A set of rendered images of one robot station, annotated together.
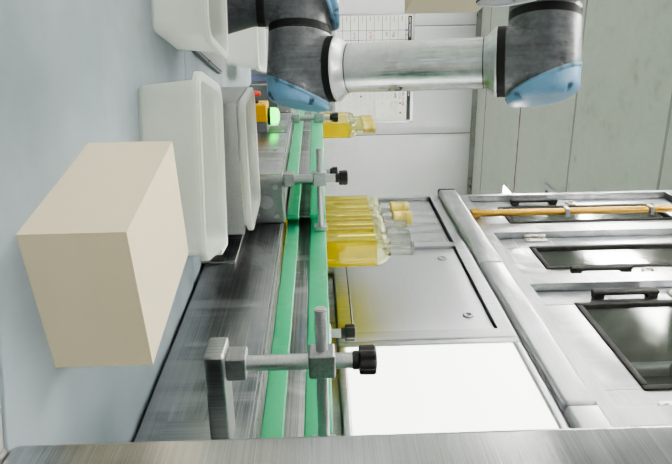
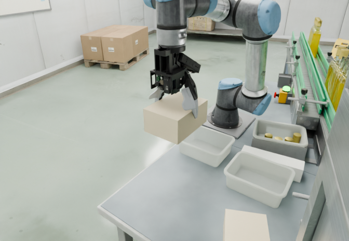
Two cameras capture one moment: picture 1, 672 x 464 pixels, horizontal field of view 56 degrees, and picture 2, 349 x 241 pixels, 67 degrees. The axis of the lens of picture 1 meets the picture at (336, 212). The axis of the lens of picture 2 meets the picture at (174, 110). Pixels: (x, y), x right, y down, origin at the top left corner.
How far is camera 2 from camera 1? 0.53 m
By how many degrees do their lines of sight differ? 48
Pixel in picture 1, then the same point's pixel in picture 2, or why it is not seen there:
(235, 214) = (297, 149)
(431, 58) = (251, 62)
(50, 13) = (185, 225)
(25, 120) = not seen: outside the picture
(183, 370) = not seen: hidden behind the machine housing
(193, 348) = not seen: hidden behind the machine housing
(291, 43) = (241, 104)
